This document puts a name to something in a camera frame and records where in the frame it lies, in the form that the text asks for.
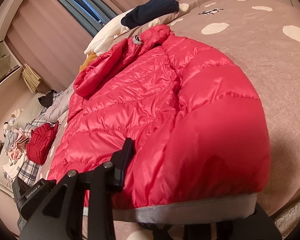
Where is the beige fluffy rug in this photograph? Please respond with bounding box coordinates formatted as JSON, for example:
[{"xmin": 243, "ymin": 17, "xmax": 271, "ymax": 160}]
[{"xmin": 274, "ymin": 195, "xmax": 300, "ymax": 239}]

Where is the striped hanging cloth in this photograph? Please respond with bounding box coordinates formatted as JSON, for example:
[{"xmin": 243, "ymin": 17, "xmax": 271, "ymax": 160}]
[{"xmin": 21, "ymin": 64, "xmax": 42, "ymax": 92}]

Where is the white fleece blanket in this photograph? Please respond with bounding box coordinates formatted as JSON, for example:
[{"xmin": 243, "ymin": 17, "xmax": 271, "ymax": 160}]
[{"xmin": 79, "ymin": 9, "xmax": 140, "ymax": 71}]

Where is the window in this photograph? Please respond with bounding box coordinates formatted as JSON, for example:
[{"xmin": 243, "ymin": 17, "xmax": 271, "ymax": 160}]
[{"xmin": 52, "ymin": 0, "xmax": 102, "ymax": 23}]

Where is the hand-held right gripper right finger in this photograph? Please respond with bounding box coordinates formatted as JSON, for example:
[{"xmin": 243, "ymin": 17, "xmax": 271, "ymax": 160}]
[{"xmin": 185, "ymin": 202, "xmax": 282, "ymax": 240}]

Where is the red hooded puffer jacket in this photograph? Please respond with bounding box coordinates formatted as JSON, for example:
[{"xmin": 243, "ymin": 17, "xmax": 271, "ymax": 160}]
[{"xmin": 47, "ymin": 25, "xmax": 271, "ymax": 217}]

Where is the white printed cloth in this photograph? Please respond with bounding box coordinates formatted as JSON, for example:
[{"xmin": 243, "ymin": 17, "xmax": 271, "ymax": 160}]
[{"xmin": 2, "ymin": 154, "xmax": 28, "ymax": 182}]

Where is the grey quilt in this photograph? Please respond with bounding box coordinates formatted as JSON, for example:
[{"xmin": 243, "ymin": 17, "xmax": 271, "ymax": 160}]
[{"xmin": 44, "ymin": 82, "xmax": 77, "ymax": 123}]

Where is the pile of pastel clothes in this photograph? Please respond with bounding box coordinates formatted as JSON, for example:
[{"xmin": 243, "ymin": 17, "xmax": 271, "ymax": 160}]
[{"xmin": 2, "ymin": 127, "xmax": 30, "ymax": 159}]

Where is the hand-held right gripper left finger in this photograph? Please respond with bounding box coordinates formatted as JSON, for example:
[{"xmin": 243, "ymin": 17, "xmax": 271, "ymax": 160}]
[{"xmin": 19, "ymin": 138, "xmax": 135, "ymax": 240}]

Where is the black garment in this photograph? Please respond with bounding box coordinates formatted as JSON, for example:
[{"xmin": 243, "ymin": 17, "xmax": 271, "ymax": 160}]
[{"xmin": 38, "ymin": 89, "xmax": 58, "ymax": 107}]

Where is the navy garment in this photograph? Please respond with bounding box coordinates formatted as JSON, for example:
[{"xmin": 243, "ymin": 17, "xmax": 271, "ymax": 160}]
[{"xmin": 121, "ymin": 0, "xmax": 180, "ymax": 29}]

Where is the blue-grey curtain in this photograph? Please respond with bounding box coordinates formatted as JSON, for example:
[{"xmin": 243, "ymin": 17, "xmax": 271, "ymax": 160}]
[{"xmin": 39, "ymin": 0, "xmax": 118, "ymax": 37}]

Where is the white and black plush toy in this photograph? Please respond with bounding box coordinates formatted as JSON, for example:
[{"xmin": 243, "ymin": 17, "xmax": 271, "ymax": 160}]
[{"xmin": 1, "ymin": 120, "xmax": 18, "ymax": 133}]

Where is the beige pillow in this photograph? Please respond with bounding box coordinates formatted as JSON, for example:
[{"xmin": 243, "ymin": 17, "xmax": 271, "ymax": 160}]
[
  {"xmin": 0, "ymin": 170, "xmax": 14, "ymax": 195},
  {"xmin": 15, "ymin": 94, "xmax": 48, "ymax": 128}
]

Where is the white shelf cabinet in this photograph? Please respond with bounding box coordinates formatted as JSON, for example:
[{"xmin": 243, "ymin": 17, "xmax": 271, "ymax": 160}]
[{"xmin": 0, "ymin": 41, "xmax": 24, "ymax": 94}]

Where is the small dark red puffer jacket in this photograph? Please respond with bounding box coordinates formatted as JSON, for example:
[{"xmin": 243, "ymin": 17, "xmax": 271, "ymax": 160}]
[{"xmin": 26, "ymin": 121, "xmax": 60, "ymax": 165}]

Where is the plaid pillow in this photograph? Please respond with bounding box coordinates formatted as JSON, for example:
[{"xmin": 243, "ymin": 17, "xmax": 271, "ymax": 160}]
[{"xmin": 14, "ymin": 105, "xmax": 59, "ymax": 188}]

